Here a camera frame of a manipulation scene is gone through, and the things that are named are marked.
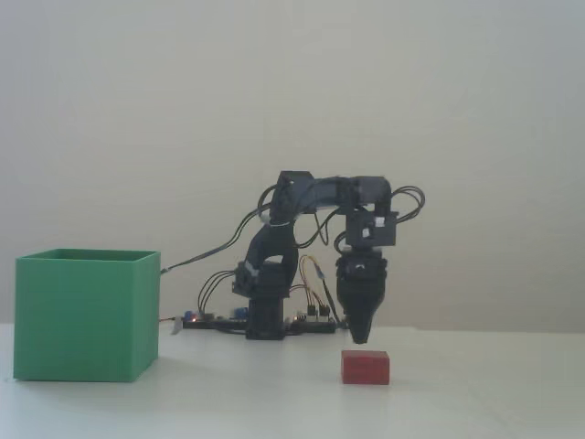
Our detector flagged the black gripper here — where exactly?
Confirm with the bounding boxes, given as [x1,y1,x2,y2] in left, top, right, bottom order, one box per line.
[335,210,399,345]

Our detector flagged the red rectangular block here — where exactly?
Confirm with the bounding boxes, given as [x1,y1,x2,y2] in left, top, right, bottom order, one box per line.
[341,349,391,385]

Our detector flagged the green plastic bin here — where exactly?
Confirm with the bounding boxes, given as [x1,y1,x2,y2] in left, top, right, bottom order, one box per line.
[12,248,162,383]

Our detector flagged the controller board with jumper pins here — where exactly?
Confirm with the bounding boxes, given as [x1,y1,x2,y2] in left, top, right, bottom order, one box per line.
[285,308,351,334]

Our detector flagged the controller board with blue parts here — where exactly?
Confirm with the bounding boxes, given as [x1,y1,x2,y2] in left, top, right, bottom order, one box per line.
[182,309,250,331]

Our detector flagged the black cable with blue tip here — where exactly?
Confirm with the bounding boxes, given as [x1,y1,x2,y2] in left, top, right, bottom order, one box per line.
[313,260,348,328]

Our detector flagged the coloured jumper wires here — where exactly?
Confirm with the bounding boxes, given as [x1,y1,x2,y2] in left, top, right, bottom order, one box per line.
[296,254,330,317]

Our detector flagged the black servo cable loop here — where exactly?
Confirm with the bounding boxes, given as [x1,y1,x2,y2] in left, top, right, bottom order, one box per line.
[390,185,427,225]
[197,269,241,316]

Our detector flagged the black cable with white connector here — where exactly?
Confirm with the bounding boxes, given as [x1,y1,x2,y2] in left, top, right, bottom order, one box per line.
[230,182,282,251]

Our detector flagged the black cable with blue plug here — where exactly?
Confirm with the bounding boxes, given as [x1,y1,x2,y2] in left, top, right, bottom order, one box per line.
[159,237,250,275]

